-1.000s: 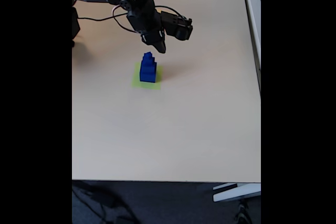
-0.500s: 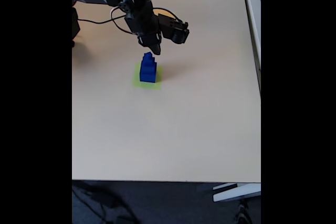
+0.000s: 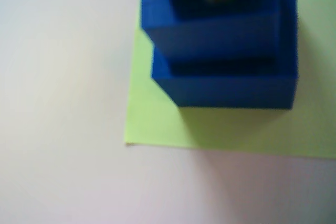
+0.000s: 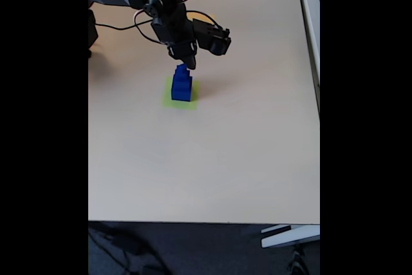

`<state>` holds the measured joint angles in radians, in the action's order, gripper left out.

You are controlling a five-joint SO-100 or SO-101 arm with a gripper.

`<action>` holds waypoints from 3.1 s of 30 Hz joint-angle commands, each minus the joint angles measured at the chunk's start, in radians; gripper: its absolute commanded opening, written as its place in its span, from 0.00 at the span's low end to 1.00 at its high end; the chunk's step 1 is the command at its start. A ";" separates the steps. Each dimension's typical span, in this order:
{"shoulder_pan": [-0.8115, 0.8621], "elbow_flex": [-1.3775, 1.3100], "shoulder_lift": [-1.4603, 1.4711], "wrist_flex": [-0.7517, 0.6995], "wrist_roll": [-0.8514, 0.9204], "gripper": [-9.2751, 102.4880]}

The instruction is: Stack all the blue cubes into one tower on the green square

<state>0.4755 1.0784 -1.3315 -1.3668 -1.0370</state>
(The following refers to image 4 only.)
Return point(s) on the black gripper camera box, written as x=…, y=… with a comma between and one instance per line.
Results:
x=212, y=38

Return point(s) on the large blue cube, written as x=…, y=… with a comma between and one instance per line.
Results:
x=181, y=94

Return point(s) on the small blue cube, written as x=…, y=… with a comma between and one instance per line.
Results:
x=181, y=73

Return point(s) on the orange paper square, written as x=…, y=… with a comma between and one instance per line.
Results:
x=199, y=16

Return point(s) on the white table foot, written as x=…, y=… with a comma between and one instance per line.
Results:
x=289, y=238

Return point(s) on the white adjacent table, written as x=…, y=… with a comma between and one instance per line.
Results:
x=310, y=20

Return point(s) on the tiny blue cube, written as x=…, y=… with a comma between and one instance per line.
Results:
x=181, y=67

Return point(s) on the medium blue cube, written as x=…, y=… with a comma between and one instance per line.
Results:
x=181, y=83

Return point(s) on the green paper square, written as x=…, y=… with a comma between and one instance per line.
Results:
x=167, y=102

